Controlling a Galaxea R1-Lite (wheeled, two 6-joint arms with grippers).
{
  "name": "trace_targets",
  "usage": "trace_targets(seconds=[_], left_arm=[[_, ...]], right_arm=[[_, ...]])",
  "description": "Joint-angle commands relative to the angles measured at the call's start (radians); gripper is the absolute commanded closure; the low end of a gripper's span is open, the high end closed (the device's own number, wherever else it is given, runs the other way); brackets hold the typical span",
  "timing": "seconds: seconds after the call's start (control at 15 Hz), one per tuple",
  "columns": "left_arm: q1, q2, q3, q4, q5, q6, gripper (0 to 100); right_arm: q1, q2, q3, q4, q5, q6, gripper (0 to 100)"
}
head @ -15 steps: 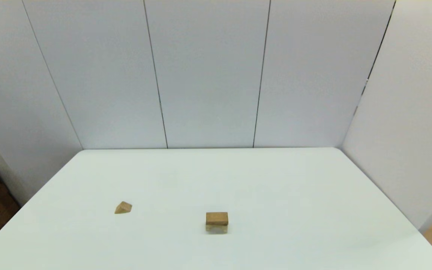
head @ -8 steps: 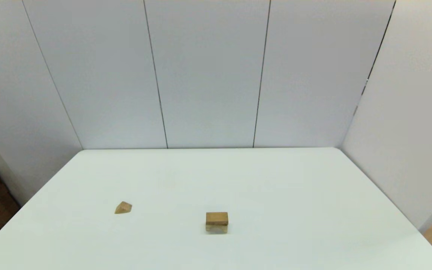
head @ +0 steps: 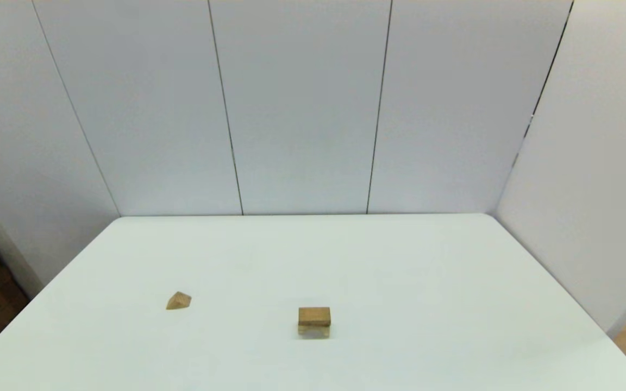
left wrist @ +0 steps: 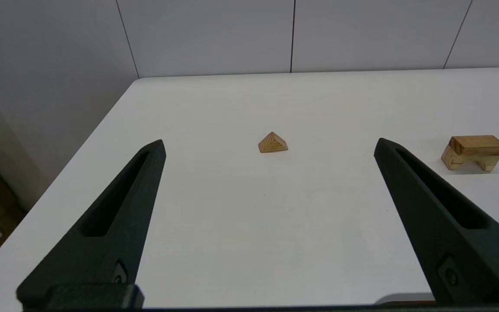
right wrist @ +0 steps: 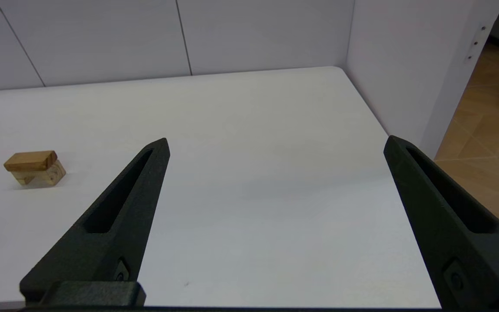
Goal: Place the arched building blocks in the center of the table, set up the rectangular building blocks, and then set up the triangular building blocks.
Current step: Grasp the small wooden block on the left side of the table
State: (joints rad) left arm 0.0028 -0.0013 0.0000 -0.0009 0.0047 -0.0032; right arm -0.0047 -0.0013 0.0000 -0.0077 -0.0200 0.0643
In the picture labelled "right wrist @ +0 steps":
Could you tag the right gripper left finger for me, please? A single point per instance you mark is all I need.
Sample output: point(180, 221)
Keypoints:
point(115, 216)

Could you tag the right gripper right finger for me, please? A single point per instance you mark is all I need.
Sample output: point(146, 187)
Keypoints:
point(461, 251)

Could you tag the rectangular wooden building block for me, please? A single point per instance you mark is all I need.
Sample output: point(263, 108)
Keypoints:
point(30, 160)

